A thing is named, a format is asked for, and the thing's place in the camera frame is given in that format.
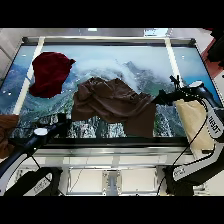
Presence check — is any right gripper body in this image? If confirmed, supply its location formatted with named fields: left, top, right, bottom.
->
left=153, top=89, right=176, bottom=107

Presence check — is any brown shirt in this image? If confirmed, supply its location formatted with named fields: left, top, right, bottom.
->
left=70, top=76, right=158, bottom=139

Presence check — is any tan garment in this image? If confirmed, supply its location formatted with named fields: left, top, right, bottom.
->
left=174, top=98, right=216, bottom=152

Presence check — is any dark red garment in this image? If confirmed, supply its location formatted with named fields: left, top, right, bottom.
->
left=28, top=51, right=77, bottom=99

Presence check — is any brown garment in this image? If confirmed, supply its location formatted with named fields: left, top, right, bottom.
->
left=0, top=114, right=20, bottom=160

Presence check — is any black cable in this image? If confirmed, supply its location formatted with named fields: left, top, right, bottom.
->
left=156, top=113, right=209, bottom=196

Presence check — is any silver frame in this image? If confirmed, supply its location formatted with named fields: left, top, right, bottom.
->
left=6, top=35, right=218, bottom=197

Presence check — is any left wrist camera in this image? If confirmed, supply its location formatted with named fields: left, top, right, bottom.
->
left=56, top=112, right=68, bottom=125

